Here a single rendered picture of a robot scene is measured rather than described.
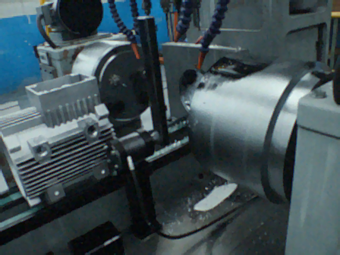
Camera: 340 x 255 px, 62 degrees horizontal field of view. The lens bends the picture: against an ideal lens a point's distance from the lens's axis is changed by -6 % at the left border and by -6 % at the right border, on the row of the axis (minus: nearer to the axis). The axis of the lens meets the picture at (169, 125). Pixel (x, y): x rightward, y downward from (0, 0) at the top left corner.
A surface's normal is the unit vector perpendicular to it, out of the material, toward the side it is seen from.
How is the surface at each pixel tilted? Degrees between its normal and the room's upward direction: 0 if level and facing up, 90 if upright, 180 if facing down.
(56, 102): 90
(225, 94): 51
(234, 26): 90
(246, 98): 47
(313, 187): 90
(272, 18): 90
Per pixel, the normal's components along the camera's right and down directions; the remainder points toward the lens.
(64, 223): 0.61, 0.26
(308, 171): -0.79, 0.32
